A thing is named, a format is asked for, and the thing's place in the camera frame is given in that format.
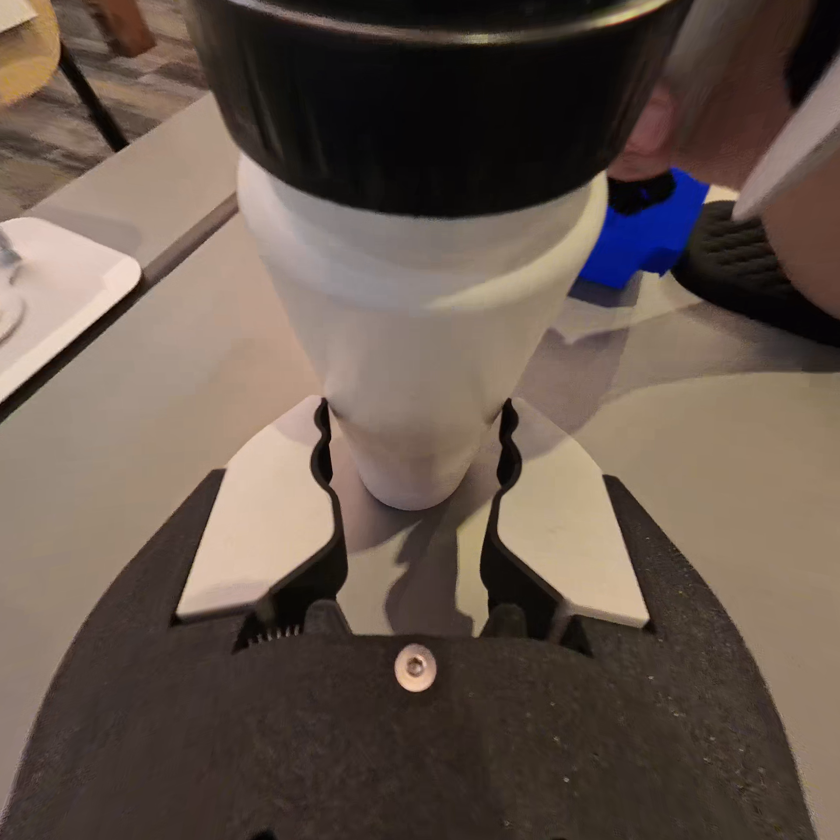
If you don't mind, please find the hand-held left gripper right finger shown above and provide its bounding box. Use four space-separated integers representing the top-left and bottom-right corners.
480 397 652 636

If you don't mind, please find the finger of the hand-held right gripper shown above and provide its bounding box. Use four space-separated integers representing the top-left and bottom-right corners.
659 0 818 132

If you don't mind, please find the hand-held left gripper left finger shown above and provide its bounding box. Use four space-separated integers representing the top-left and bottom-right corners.
175 395 349 624

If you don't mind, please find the blue plastic object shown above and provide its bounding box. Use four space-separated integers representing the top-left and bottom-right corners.
581 167 713 290

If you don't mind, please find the white bottle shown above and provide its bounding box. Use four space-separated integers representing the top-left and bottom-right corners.
236 154 608 511

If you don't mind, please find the black bottle lid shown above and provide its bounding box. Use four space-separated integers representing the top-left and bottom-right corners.
184 0 693 217

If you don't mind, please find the person's right hand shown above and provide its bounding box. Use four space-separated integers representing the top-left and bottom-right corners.
610 85 795 198

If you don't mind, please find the black wrist rest pad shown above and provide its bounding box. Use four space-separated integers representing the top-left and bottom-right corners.
672 200 840 345

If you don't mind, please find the white sign stand base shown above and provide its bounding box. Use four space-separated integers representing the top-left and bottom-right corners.
0 217 142 401

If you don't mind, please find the black stand leg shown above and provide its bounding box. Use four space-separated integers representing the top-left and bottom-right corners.
58 39 130 153

